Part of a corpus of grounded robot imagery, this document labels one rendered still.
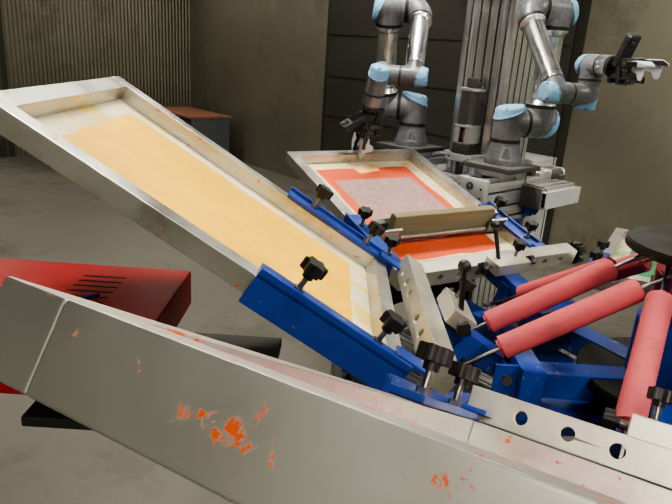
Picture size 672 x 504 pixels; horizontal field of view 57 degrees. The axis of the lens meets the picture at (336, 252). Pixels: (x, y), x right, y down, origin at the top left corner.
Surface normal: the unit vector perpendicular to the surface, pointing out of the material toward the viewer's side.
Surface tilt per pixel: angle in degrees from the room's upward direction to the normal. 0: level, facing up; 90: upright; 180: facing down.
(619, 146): 90
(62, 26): 90
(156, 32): 90
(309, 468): 58
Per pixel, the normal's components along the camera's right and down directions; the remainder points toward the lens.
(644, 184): -0.75, 0.16
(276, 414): -0.40, -0.30
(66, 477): 0.07, -0.95
